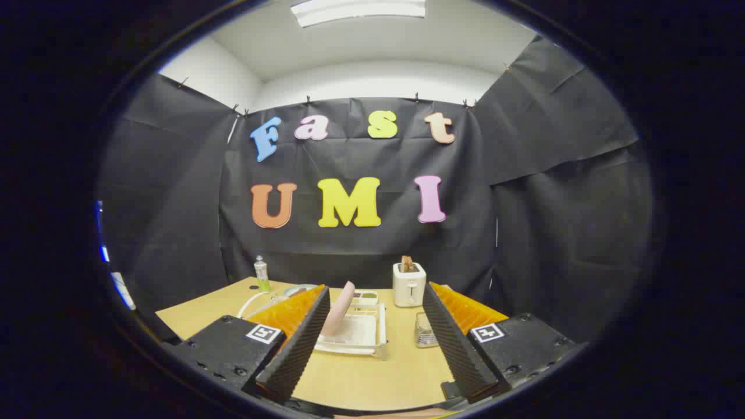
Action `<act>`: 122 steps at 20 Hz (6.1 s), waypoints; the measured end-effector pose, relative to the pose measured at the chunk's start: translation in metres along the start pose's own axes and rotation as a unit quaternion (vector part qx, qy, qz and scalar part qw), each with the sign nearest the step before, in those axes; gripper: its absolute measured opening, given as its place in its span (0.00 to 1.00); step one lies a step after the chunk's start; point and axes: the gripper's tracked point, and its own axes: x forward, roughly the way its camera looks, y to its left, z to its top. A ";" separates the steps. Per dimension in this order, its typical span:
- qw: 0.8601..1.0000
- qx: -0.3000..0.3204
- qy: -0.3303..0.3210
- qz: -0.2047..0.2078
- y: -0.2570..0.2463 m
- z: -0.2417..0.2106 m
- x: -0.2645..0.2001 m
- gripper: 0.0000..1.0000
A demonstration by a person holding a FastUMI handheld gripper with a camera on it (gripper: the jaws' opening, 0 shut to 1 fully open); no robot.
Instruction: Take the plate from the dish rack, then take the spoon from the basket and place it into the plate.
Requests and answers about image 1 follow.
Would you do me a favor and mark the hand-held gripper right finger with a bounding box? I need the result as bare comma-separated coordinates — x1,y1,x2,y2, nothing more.
422,282,583,405

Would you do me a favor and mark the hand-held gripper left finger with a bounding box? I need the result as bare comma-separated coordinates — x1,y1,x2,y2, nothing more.
165,284,331,405

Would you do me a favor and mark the metal wire basket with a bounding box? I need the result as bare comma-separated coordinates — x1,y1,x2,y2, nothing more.
414,313,438,349

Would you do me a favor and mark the pink plate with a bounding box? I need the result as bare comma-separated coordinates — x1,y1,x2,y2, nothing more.
320,281,356,337

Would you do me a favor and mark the white wire dish rack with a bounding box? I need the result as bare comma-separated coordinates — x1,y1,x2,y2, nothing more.
237,289,388,358

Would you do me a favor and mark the white toaster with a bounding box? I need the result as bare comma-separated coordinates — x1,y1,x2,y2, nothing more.
393,262,427,308

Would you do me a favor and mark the clear bottle with green liquid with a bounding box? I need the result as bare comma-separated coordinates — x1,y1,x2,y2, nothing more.
254,255,271,292

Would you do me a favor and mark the black backdrop cloth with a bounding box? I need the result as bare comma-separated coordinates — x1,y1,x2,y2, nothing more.
96,35,655,344

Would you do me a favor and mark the bright screen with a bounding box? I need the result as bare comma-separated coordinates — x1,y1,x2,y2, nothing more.
95,201,137,312

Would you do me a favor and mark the ceiling light panel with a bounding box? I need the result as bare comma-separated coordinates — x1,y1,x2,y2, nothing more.
290,0,427,28

